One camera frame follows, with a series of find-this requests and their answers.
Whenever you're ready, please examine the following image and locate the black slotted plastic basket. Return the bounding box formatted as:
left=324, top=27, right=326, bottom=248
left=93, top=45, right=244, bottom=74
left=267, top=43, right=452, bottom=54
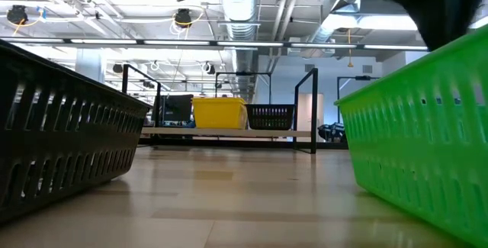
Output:
left=245, top=103, right=297, bottom=131
left=0, top=38, right=153, bottom=224

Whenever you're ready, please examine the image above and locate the green slotted plastic basket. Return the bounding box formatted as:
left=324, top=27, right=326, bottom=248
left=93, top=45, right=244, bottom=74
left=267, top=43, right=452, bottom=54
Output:
left=334, top=22, right=488, bottom=247

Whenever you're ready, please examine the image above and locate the wooden shelf board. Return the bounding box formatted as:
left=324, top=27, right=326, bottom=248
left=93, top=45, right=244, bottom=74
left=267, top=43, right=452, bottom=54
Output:
left=141, top=127, right=312, bottom=139

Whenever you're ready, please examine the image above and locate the long ceiling strip light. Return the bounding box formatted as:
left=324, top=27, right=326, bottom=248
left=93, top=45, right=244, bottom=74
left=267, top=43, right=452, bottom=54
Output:
left=217, top=40, right=285, bottom=47
left=143, top=40, right=210, bottom=47
left=291, top=43, right=358, bottom=50
left=364, top=44, right=430, bottom=51
left=70, top=38, right=137, bottom=45
left=2, top=37, right=66, bottom=44

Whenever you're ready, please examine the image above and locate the white building column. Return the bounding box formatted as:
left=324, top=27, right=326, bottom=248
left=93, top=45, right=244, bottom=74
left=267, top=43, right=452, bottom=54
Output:
left=75, top=47, right=107, bottom=85

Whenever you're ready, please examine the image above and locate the pale room door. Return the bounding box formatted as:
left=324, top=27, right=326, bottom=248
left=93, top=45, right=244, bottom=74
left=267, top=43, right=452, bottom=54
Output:
left=297, top=93, right=325, bottom=142

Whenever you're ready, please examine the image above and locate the black bag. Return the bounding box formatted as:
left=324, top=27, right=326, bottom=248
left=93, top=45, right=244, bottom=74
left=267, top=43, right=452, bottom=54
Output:
left=318, top=122, right=348, bottom=143

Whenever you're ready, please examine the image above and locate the bright ceiling light panel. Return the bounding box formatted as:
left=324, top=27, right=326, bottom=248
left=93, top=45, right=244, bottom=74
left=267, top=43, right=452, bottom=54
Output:
left=322, top=13, right=419, bottom=31

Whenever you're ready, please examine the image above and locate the black metal shelf end frame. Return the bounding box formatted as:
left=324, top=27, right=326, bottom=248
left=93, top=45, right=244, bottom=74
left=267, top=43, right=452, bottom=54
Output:
left=121, top=63, right=163, bottom=147
left=292, top=67, right=319, bottom=154

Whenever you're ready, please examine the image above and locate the smooth silver air duct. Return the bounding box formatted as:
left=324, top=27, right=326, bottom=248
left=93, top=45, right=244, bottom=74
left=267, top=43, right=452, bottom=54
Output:
left=304, top=0, right=369, bottom=56

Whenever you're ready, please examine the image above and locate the yellow hanging cord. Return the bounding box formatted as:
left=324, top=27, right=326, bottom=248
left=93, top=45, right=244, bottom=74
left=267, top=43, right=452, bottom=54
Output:
left=345, top=29, right=355, bottom=68

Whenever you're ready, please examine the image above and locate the black background metal frame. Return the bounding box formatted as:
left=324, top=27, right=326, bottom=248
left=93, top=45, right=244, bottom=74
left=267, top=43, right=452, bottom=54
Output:
left=337, top=75, right=381, bottom=124

